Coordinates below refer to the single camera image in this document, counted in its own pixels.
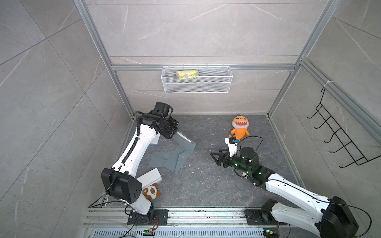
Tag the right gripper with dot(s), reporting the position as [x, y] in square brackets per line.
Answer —
[225, 155]

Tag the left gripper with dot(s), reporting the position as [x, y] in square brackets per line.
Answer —
[173, 123]

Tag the blue bordered letter paper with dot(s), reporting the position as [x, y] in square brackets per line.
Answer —
[155, 140]

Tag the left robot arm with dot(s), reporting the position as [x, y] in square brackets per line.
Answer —
[120, 180]

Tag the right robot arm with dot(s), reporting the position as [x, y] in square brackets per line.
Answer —
[320, 215]

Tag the grey envelope upper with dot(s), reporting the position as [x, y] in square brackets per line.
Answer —
[185, 145]

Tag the grey envelope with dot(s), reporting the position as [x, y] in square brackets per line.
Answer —
[177, 159]
[163, 159]
[185, 145]

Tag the grey envelope lower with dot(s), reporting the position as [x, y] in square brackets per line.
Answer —
[177, 159]

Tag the grey envelope left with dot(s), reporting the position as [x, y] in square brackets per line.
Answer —
[163, 159]

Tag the orange shark plush toy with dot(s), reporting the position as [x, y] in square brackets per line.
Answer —
[240, 127]

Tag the white rectangular box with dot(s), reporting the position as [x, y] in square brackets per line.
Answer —
[150, 178]

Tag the yellow packet in basket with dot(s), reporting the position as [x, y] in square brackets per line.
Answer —
[187, 74]

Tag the brown panda plush toy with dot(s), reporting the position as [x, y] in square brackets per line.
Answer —
[151, 192]

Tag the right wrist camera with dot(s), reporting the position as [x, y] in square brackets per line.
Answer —
[232, 143]

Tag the white wire mesh basket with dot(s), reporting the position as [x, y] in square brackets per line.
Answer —
[211, 79]

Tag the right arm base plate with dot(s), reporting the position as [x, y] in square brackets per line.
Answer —
[255, 217]

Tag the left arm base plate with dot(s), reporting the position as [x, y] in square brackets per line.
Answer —
[148, 217]

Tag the aluminium rail base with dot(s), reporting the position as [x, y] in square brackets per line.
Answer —
[115, 222]

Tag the black wire hook rack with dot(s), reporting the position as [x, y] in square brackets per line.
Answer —
[346, 143]

